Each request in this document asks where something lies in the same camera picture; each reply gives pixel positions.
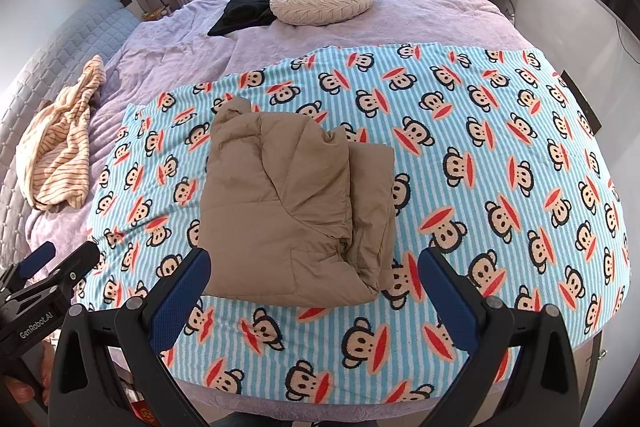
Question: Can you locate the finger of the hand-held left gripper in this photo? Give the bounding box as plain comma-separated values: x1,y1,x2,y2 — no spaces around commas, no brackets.
0,241,57,294
30,241,101,304

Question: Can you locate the yellow striped garment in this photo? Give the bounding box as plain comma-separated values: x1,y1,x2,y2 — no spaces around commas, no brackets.
15,54,107,212

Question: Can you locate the purple bed cover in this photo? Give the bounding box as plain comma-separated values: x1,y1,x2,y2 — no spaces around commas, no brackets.
10,0,608,425

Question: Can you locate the grey quilted headboard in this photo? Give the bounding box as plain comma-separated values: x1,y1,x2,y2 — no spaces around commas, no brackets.
0,0,141,258

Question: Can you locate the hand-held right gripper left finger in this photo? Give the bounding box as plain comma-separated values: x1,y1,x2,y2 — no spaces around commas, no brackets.
48,248,213,427

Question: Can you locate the dark wooden bedside board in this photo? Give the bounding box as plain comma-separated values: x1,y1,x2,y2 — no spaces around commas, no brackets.
562,69,601,135

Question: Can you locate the monkey print striped blanket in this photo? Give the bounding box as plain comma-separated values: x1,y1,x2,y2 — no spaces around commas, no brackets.
72,43,630,413

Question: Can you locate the black cloth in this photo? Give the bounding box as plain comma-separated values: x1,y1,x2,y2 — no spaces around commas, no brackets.
207,0,286,38

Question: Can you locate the person's left hand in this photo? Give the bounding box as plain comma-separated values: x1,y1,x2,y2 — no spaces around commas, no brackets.
0,339,56,415

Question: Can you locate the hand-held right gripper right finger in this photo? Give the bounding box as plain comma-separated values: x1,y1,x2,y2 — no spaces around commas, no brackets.
417,248,581,427

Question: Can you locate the red box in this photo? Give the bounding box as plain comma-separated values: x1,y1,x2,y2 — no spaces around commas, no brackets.
127,402,162,427

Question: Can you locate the tan puffer jacket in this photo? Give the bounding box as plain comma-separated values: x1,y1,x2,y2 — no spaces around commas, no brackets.
199,97,397,309

